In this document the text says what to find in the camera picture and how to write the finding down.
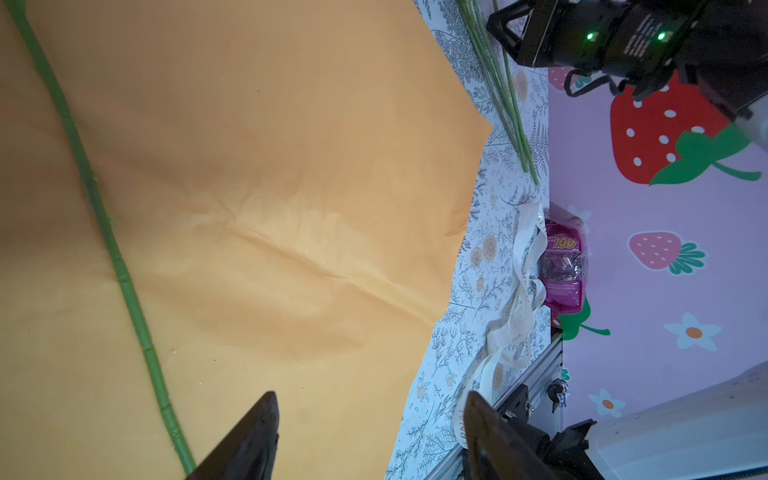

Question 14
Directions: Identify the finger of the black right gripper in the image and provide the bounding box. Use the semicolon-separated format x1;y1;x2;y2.
486;0;536;60

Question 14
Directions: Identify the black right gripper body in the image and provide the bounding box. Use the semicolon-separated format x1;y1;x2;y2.
515;1;707;99

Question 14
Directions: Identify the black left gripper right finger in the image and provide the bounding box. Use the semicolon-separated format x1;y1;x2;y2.
463;391;556;480

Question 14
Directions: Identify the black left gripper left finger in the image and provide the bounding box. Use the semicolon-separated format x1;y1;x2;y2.
187;391;280;480

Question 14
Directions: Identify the pink fake rose stem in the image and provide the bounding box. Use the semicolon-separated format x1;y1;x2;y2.
457;0;540;186

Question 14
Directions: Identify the orange wrapping paper sheet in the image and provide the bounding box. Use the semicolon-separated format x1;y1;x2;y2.
1;1;491;479

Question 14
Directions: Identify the cream fake rose stem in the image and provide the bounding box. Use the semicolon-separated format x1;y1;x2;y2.
3;0;197;475

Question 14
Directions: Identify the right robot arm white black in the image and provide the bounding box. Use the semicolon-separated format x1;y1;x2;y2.
486;0;767;147

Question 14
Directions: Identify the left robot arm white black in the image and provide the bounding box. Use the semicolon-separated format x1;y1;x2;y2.
428;363;767;479

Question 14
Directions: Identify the white ribbon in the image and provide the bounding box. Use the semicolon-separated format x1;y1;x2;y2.
451;203;548;449

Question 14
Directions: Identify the floral patterned table mat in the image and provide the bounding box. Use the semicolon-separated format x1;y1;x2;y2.
385;1;550;479

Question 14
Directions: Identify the purple snack bag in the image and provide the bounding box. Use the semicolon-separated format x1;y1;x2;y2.
539;204;588;318

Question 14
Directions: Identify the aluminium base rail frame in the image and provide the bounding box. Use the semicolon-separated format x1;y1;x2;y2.
422;329;568;480

